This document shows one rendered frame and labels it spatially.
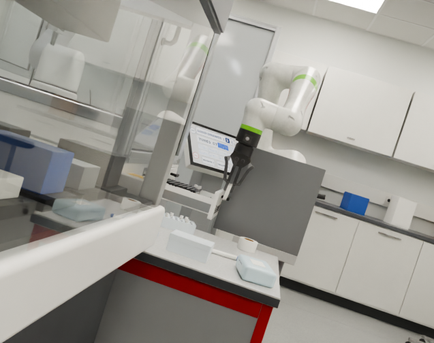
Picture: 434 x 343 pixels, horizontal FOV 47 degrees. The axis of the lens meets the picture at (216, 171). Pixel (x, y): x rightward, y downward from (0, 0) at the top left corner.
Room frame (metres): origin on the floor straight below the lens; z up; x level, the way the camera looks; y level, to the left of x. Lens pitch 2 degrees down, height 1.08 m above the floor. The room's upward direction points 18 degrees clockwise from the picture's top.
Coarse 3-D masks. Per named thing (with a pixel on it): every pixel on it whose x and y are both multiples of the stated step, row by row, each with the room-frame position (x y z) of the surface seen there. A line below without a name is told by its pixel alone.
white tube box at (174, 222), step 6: (168, 216) 1.83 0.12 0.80; (174, 216) 1.87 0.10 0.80; (162, 222) 1.78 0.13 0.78; (168, 222) 1.78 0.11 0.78; (174, 222) 1.78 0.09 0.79; (180, 222) 1.79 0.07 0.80; (192, 222) 1.88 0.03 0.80; (168, 228) 1.78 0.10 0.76; (174, 228) 1.79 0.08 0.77; (180, 228) 1.79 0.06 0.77; (186, 228) 1.79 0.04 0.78; (192, 228) 1.79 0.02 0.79; (192, 234) 1.80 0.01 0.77
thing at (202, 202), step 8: (168, 184) 1.96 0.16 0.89; (168, 192) 1.95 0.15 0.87; (176, 192) 1.95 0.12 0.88; (184, 192) 1.95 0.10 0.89; (200, 192) 2.19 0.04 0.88; (168, 200) 1.96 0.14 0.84; (176, 200) 1.95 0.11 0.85; (184, 200) 1.95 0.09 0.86; (192, 200) 1.94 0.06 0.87; (200, 200) 1.94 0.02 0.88; (208, 200) 1.94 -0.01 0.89; (192, 208) 1.95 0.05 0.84; (200, 208) 1.94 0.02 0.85; (208, 208) 1.94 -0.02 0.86
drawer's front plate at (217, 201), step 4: (216, 192) 1.92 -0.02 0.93; (220, 192) 1.96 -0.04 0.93; (224, 192) 2.14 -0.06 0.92; (216, 196) 1.92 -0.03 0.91; (220, 196) 2.00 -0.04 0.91; (216, 200) 1.92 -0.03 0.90; (220, 200) 2.06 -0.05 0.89; (212, 204) 1.92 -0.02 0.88; (216, 204) 1.93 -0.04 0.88; (212, 208) 1.92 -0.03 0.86; (208, 212) 1.92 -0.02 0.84; (212, 212) 1.92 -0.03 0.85; (216, 212) 2.06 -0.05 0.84; (208, 216) 1.92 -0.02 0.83; (212, 216) 1.93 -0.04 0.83
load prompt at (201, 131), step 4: (196, 128) 2.96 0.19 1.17; (200, 128) 2.99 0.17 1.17; (196, 132) 2.94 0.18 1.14; (200, 132) 2.97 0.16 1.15; (204, 132) 2.99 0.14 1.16; (208, 132) 3.02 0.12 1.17; (212, 132) 3.04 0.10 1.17; (208, 136) 3.00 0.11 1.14; (212, 136) 3.02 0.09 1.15; (216, 136) 3.04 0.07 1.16; (220, 136) 3.07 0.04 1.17; (224, 136) 3.10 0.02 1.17; (220, 140) 3.05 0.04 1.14; (224, 140) 3.08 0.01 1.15; (228, 140) 3.10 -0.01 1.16; (232, 140) 3.13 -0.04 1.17; (232, 144) 3.11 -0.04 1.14
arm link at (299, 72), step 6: (294, 66) 2.34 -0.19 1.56; (300, 66) 2.34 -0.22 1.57; (306, 66) 2.34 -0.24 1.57; (294, 72) 2.31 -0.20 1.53; (300, 72) 2.29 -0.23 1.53; (306, 72) 2.27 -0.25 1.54; (312, 72) 2.29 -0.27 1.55; (318, 72) 2.33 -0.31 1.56; (294, 78) 2.27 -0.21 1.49; (300, 78) 2.23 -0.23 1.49; (306, 78) 2.23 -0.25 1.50; (312, 78) 2.25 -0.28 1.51; (318, 78) 2.30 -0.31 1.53; (318, 84) 2.29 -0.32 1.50
